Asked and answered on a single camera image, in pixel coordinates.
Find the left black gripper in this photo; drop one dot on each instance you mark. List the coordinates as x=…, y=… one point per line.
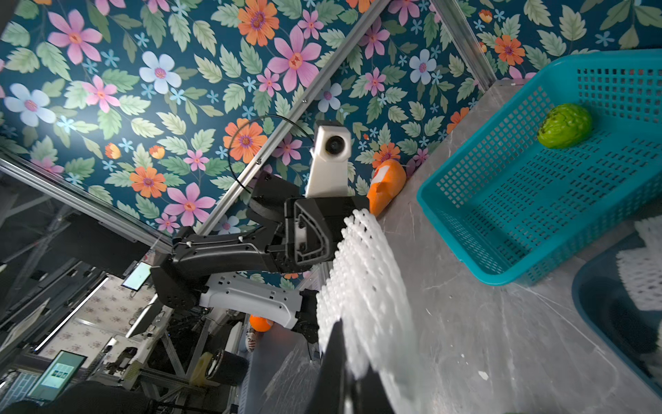
x=313, y=229

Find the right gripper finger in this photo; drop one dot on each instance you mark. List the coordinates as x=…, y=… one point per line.
x=339, y=391

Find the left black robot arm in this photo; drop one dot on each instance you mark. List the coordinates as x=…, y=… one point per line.
x=205, y=270

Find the green custard apple back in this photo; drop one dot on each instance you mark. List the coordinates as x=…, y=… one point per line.
x=565, y=126

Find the grey foam net tray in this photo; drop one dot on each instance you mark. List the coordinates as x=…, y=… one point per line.
x=603, y=302

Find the white foam net back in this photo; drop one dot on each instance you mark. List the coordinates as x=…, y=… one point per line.
x=640, y=269

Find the orange clownfish plush toy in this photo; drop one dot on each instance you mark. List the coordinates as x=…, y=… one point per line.
x=387, y=182

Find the teal plastic basket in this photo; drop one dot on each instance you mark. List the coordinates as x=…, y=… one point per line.
x=511, y=210

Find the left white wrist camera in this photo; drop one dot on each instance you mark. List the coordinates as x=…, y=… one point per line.
x=329, y=165

